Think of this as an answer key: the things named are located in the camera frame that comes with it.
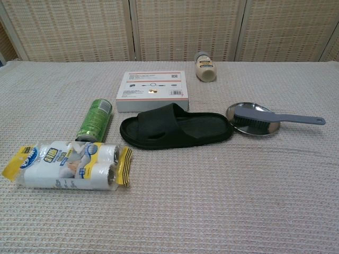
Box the woven bamboo screen panel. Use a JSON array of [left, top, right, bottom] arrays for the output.
[[0, 20, 21, 63], [131, 0, 248, 63], [0, 0, 136, 63], [235, 0, 339, 63], [320, 37, 339, 62]]

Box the round stainless steel plate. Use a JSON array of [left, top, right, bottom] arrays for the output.
[[225, 102, 281, 137]]

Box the cream sauce squeeze bottle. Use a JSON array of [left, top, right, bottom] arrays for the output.
[[194, 51, 218, 82]]

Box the green drink can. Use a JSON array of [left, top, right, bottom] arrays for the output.
[[75, 98, 113, 142]]

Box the white box with orange stripes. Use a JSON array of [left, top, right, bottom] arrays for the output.
[[115, 70, 190, 113]]

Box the black rubber slipper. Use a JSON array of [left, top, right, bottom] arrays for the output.
[[119, 102, 235, 151]]

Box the beige woven tablecloth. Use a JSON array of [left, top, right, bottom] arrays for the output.
[[0, 60, 339, 254]]

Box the pack of white bag rolls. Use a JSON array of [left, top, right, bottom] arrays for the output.
[[2, 140, 133, 191]]

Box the grey-blue handled brush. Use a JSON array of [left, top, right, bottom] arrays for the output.
[[230, 105, 326, 130]]

